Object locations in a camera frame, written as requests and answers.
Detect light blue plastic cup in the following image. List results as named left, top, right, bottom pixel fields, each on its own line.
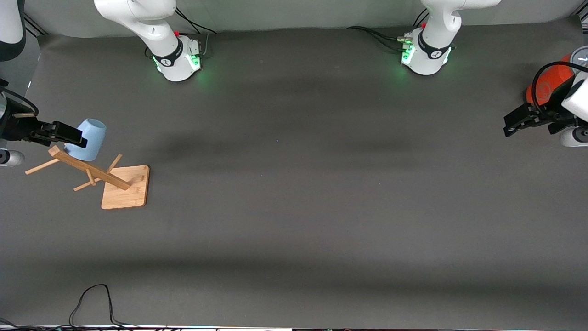
left=64, top=118, right=107, bottom=162

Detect wooden cup rack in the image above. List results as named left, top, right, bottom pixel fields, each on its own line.
left=25, top=145, right=151, bottom=211

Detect orange cylindrical can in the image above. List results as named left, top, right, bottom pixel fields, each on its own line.
left=526, top=54, right=577, bottom=107

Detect dark grey table mat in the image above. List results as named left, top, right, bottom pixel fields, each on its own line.
left=0, top=16, right=588, bottom=330

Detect black frame rail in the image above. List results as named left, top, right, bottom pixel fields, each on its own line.
left=23, top=13, right=47, bottom=37

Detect black left arm base cables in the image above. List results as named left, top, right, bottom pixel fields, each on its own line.
left=346, top=8, right=430, bottom=52

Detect black arm base cables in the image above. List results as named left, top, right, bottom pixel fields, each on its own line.
left=346, top=8, right=430, bottom=52
left=174, top=6, right=217, bottom=58

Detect black cable on table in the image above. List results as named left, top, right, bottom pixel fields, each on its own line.
left=68, top=284, right=141, bottom=330

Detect black right arm base cables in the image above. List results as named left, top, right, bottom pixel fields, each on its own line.
left=174, top=6, right=217, bottom=58

